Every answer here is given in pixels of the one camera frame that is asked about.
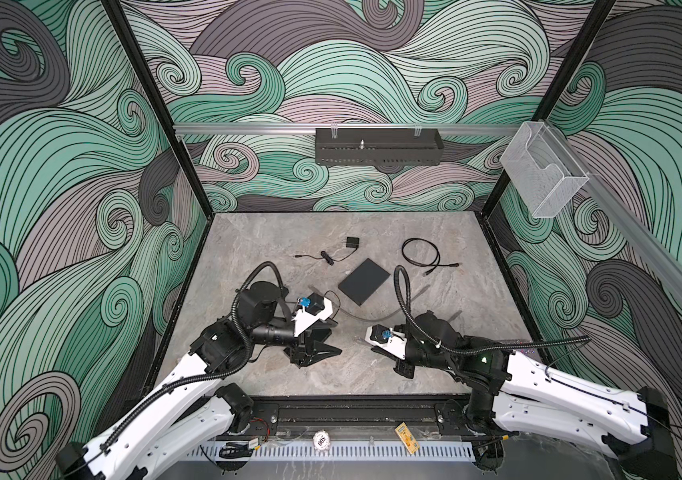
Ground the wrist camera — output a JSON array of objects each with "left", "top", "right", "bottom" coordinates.
[
  {"left": 364, "top": 324, "right": 407, "bottom": 360},
  {"left": 292, "top": 293, "right": 334, "bottom": 337}
]

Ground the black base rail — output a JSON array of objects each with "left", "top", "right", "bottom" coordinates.
[{"left": 238, "top": 395, "right": 594, "bottom": 436}]

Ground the yellow tag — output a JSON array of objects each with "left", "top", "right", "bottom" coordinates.
[{"left": 395, "top": 422, "right": 420, "bottom": 455}]

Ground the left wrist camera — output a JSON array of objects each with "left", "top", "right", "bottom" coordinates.
[{"left": 292, "top": 293, "right": 334, "bottom": 337}]

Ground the coiled black cable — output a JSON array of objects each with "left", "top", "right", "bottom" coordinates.
[{"left": 401, "top": 237, "right": 461, "bottom": 277}]

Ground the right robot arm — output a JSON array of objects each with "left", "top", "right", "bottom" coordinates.
[{"left": 368, "top": 266, "right": 678, "bottom": 479}]

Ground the clear acrylic wall holder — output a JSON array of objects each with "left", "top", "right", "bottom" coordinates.
[{"left": 500, "top": 121, "right": 588, "bottom": 219}]

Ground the black power adapter cable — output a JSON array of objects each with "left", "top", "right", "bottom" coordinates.
[
  {"left": 294, "top": 236, "right": 361, "bottom": 268},
  {"left": 322, "top": 289, "right": 345, "bottom": 322}
]

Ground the black wall tray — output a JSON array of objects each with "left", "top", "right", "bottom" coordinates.
[{"left": 314, "top": 127, "right": 445, "bottom": 168}]

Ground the red yellow wire bundle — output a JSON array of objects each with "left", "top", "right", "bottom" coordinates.
[{"left": 244, "top": 416, "right": 273, "bottom": 451}]

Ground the white slotted cable duct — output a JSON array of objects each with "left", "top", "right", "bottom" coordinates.
[{"left": 196, "top": 441, "right": 477, "bottom": 464}]

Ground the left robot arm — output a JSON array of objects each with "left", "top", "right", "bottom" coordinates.
[{"left": 56, "top": 261, "right": 341, "bottom": 479}]

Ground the ribbed black network switch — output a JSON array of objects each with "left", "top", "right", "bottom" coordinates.
[{"left": 283, "top": 340, "right": 342, "bottom": 368}]

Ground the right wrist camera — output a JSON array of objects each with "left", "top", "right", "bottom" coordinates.
[{"left": 364, "top": 324, "right": 407, "bottom": 360}]

